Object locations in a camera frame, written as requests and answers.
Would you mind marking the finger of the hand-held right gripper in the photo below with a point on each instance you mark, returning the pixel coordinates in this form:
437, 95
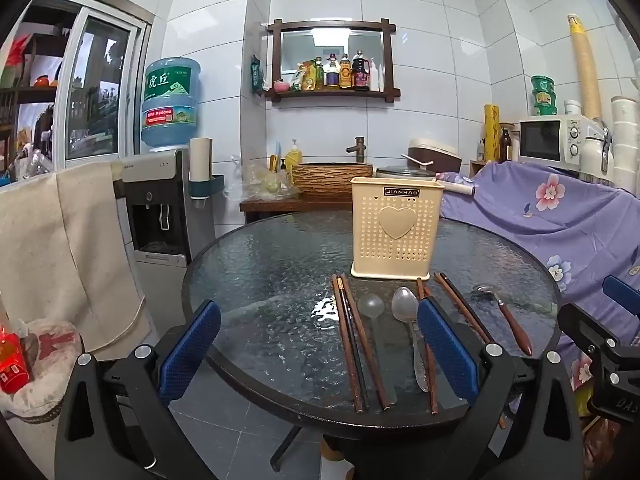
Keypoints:
620, 290
585, 325

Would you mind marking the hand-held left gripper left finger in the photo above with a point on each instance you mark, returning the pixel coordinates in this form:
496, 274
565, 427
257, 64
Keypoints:
190, 345

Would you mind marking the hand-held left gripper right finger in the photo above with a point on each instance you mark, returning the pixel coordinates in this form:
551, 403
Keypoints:
447, 350

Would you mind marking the translucent plastic spoon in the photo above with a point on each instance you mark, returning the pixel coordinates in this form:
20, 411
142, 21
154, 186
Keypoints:
371, 306

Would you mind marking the beige plastic utensil holder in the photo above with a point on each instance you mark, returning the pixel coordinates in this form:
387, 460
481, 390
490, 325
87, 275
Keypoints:
395, 255

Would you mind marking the purple floral cloth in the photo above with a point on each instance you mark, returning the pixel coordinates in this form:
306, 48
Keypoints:
525, 240

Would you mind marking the white thermos kettle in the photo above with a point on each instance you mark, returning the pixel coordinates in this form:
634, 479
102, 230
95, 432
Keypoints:
595, 160

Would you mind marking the cushioned stool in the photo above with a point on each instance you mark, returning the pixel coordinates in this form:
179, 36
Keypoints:
50, 360

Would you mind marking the wooden side table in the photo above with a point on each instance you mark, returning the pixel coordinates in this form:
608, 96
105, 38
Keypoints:
280, 206

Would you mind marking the beige cloth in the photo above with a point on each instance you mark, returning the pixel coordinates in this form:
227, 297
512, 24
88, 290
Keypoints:
60, 240

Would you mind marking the white microwave oven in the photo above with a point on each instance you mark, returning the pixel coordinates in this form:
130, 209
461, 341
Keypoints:
542, 140

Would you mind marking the grey water dispenser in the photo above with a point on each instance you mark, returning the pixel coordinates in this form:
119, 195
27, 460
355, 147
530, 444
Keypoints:
155, 175

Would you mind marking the clear plastic bag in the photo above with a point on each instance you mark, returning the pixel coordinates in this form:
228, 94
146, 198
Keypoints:
265, 182

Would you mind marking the red packet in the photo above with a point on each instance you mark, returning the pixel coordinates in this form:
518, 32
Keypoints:
12, 370

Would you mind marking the brown glass bottle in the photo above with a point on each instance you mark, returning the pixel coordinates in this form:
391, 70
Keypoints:
505, 147

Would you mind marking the paper cup dispenser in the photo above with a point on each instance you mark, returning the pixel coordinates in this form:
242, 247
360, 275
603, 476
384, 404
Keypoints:
200, 160

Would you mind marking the white small jar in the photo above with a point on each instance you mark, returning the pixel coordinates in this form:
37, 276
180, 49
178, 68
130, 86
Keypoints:
573, 108

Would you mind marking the brown rice cooker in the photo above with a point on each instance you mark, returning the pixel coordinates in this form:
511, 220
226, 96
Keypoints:
435, 157

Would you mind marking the yellow roll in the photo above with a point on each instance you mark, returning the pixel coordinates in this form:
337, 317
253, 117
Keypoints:
491, 130

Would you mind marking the wicker wash basin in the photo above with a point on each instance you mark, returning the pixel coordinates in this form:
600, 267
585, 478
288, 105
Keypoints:
325, 182

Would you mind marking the stack of green bowls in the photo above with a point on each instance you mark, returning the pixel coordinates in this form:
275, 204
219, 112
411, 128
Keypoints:
544, 95

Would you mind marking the yellow soap bottle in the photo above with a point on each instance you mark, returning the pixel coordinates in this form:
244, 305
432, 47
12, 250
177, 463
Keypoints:
294, 160

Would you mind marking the bronze faucet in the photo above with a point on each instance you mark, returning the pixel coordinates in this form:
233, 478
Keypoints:
359, 150

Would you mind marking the tall paper cup stack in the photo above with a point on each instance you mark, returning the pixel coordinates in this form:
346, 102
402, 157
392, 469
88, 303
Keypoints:
585, 70

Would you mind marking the blue water bottle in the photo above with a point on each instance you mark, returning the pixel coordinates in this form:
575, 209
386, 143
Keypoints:
170, 95

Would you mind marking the pink small container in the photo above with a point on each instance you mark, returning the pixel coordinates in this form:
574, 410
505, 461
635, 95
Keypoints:
281, 87

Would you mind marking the sliding glass window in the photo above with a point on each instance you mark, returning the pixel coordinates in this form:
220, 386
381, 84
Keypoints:
100, 85

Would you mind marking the green hanging packet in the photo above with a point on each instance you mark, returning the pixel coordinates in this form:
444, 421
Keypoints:
256, 77

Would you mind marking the white squeeze bottle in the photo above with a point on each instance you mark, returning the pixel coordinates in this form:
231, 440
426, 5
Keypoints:
375, 77

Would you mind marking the dark soy sauce bottle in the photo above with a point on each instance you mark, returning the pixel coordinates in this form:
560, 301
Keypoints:
360, 74

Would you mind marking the yellow seasoning packet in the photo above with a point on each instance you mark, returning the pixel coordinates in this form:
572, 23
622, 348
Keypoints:
305, 77

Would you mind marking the amber sauce bottle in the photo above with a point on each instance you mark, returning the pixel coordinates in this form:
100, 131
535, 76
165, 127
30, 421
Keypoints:
347, 74

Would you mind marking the blue label sauce bottle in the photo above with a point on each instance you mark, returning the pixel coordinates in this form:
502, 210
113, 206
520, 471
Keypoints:
332, 74

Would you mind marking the green oil bottle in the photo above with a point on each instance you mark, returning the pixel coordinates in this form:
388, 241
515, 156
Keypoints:
319, 75

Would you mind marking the wooden storage shelf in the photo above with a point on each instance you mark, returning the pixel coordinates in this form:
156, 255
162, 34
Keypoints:
30, 90

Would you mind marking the wooden framed mirror shelf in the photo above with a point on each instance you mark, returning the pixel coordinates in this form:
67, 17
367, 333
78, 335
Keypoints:
330, 24

